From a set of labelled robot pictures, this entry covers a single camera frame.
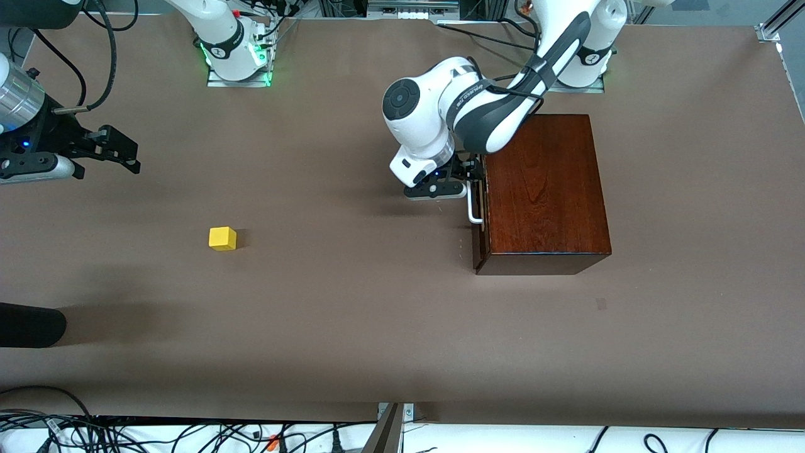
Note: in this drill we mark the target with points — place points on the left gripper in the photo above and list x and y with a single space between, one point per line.
462 168

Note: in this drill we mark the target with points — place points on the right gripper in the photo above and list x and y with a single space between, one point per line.
55 134

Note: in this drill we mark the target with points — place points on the yellow cube block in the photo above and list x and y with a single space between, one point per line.
222 238

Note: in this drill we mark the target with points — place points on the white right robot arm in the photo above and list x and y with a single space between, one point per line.
220 38

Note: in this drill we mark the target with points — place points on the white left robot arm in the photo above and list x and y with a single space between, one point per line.
415 107

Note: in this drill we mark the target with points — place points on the dark wooden cabinet box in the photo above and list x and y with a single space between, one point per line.
547 201

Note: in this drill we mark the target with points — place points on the white power strip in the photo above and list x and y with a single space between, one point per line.
412 14

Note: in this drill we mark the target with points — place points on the black padded cylinder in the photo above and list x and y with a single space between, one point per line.
31 324

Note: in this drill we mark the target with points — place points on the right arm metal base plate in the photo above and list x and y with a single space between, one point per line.
251 82

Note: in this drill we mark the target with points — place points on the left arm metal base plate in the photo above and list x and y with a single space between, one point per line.
597 89

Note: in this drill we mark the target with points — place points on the aluminium profile bracket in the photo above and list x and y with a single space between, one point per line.
387 434

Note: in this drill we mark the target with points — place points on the aluminium frame corner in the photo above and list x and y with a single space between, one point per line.
768 31

